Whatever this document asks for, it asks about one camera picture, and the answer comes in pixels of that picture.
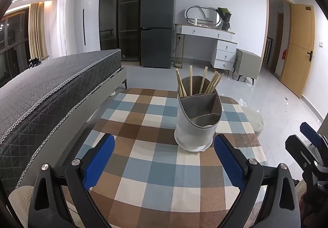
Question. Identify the dark grey refrigerator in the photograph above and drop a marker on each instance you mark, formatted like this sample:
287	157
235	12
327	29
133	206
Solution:
157	25

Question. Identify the checked tablecloth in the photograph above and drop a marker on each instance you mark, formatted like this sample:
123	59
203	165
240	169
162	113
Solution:
153	166

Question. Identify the grey nightstand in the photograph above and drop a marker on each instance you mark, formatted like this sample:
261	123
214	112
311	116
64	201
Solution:
247	61

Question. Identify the white grey utensil holder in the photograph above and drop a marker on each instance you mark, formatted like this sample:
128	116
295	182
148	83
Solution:
194	120

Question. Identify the dark quilted mattress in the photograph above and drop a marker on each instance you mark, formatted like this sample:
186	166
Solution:
51	84

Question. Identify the bunch of wooden chopsticks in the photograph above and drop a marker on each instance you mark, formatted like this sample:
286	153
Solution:
212	84

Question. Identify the red object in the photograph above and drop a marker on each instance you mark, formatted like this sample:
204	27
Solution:
284	54

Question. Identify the wooden door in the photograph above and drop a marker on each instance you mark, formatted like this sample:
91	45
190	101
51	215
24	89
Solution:
298	51

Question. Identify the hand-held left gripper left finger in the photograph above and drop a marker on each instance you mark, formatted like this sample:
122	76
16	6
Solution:
100	158

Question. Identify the oval mirror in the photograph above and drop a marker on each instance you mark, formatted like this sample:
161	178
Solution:
205	16

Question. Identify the white vanity desk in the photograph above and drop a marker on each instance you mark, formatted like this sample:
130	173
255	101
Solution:
205	30

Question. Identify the dark glass wardrobe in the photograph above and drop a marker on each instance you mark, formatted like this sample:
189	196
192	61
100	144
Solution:
120	13

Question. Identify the small black object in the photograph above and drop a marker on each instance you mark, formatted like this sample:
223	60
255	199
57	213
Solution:
33	62

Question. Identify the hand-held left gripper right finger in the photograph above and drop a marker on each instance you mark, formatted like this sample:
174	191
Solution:
228	162

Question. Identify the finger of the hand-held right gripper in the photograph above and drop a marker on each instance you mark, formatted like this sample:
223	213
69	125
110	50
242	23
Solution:
299	151
311	133

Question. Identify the beige curtain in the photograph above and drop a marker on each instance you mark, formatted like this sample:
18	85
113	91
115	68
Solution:
38	30

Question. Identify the grey bed frame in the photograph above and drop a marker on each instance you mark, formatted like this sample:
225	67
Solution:
76	125

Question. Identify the white wardrobe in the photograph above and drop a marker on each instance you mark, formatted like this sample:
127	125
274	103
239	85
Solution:
82	13

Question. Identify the cream fabric seat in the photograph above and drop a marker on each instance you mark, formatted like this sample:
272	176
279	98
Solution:
20	202

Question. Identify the large dark window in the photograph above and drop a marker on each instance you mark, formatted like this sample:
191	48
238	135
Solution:
14	46

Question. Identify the round pale fabric stool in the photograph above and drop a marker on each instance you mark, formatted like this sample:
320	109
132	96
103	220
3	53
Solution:
256	121

